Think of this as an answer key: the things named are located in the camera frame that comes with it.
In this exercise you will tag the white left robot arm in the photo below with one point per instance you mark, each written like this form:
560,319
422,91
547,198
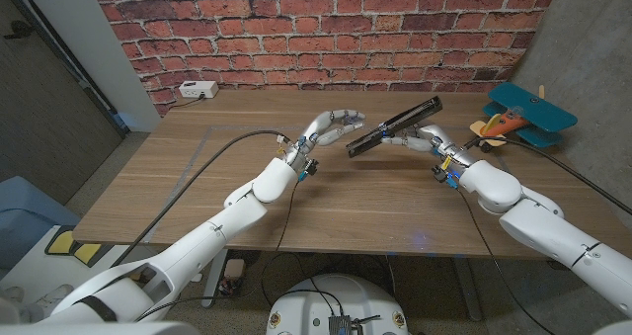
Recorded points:
207,236

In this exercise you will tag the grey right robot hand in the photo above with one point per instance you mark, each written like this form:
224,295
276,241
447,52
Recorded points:
439,144

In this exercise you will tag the clear tape strip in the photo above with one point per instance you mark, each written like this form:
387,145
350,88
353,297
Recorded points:
185,172

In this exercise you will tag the red brick printed backdrop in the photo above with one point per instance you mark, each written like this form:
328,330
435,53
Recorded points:
321,28

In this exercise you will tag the grey trouser leg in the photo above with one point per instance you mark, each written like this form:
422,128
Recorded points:
20,312

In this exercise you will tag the black stapler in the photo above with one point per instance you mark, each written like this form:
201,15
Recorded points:
395,125

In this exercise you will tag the white sneaker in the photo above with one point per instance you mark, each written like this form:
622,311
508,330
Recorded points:
54,295

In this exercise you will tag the white power strip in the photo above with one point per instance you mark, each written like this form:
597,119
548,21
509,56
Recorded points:
198,89

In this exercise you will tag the blue plastic bin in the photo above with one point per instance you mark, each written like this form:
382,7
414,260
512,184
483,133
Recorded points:
29,211

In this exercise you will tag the grey table leg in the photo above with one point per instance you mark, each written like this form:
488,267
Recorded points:
214,278
466,288

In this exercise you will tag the table control box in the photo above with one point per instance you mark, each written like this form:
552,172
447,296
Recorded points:
233,273

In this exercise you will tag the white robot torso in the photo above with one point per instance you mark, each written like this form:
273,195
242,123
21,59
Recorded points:
336,300

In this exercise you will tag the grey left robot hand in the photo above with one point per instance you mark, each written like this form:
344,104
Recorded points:
321,127

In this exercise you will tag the grey module on torso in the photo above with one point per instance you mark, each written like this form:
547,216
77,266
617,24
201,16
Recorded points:
340,325

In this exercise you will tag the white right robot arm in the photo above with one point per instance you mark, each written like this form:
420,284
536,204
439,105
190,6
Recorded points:
533,216

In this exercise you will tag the dark grey door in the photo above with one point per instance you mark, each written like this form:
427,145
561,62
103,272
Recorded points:
39,117

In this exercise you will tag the teal orange toy airplane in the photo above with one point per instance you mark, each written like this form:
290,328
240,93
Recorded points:
533,110

